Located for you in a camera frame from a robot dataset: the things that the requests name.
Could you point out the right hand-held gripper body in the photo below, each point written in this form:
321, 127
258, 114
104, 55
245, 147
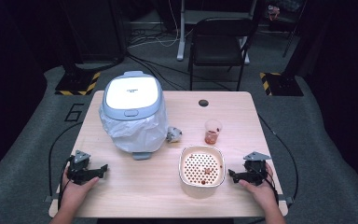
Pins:
254, 169

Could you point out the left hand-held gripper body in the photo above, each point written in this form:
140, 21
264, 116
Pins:
78, 168

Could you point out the red food scraps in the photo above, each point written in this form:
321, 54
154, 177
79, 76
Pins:
207, 171

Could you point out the white container with perforated strainer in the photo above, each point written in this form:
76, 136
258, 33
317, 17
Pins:
200, 186

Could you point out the clear plastic cup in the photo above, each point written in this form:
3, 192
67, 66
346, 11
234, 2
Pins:
212, 135

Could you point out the white plastic bin liner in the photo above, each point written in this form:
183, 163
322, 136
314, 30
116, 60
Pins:
136, 132

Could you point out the white tissue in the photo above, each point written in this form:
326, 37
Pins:
174, 134

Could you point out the white grey pedal trash can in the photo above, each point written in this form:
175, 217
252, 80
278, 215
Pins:
132, 93

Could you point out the person's left hand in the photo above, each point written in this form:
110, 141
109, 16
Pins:
74, 193

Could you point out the person's right hand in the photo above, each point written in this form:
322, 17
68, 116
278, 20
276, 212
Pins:
261, 194

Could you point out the dark round table grommet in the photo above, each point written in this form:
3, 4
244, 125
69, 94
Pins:
203, 103

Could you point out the hazard-striped black stand base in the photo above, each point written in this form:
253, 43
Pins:
281, 84
76, 84

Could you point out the black folding chair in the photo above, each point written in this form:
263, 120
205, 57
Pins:
219, 40

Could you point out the pink object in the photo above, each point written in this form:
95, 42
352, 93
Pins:
273, 12

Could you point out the grey table edge bracket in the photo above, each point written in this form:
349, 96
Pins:
50, 199
289, 201

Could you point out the white desk frame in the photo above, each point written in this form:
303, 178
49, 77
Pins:
181, 34

